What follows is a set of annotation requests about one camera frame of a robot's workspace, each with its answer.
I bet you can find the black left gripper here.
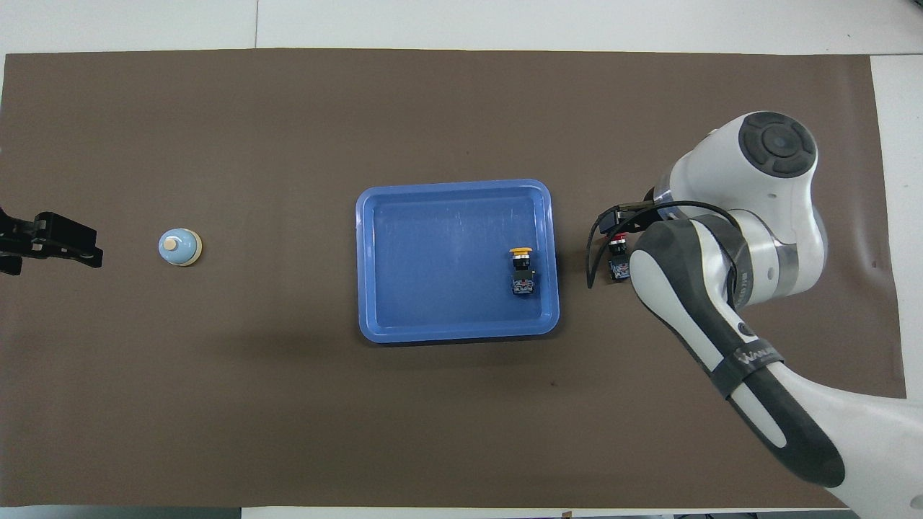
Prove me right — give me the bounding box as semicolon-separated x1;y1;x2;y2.
0;209;104;277

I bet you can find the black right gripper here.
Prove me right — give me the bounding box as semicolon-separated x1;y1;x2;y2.
600;205;658;239

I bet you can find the red push button switch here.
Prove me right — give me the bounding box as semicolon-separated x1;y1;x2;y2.
607;236;635;283

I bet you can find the yellow push button switch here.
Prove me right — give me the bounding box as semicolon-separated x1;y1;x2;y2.
509;247;536;298

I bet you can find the light blue service bell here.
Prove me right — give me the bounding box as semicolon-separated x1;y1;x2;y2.
158;229;203;268

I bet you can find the blue plastic tray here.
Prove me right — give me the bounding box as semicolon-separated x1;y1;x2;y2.
356;179;561;344

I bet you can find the brown table mat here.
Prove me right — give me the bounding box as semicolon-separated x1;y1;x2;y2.
0;48;911;510

